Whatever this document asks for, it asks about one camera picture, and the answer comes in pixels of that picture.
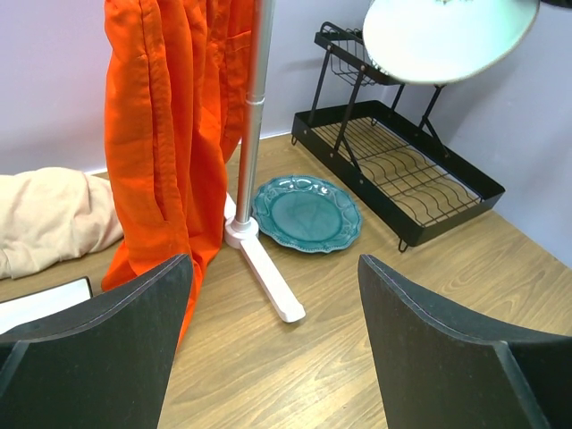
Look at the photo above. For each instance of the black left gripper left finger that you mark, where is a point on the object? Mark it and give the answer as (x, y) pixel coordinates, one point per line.
(103, 363)

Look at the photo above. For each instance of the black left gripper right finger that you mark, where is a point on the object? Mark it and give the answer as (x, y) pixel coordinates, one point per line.
(442, 365)

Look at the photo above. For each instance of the teal scalloped ceramic plate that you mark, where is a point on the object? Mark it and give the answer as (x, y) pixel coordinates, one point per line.
(306, 213)

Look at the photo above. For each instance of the floral round plate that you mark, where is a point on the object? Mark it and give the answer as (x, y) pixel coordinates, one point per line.
(441, 42)

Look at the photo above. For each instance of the white clothes rack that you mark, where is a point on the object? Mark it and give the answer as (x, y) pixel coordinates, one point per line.
(241, 229)

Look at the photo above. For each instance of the beige cloth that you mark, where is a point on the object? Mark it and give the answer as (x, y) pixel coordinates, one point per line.
(52, 215)

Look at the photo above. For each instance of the orange shorts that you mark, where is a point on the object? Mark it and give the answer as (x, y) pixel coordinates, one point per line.
(174, 110)

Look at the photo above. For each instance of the black wire dish rack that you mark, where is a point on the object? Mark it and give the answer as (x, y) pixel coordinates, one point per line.
(400, 169)

